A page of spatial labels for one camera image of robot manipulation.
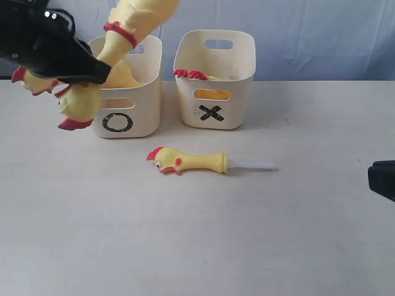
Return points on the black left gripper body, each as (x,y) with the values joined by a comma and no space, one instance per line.
(35,36)

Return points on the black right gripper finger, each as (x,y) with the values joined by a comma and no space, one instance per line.
(381,176)

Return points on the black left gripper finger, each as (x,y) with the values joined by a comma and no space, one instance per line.
(68,60)

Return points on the whole rubber chicken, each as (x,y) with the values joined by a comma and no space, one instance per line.
(128,24)
(120,77)

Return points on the severed rubber chicken head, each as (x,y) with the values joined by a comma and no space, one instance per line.
(173,160)

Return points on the cream bin marked O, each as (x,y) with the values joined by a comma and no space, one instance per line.
(134,112)

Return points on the cream bin marked X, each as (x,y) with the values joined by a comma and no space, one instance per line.
(213,71)

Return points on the blue backdrop curtain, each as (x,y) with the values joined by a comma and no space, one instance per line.
(295,40)

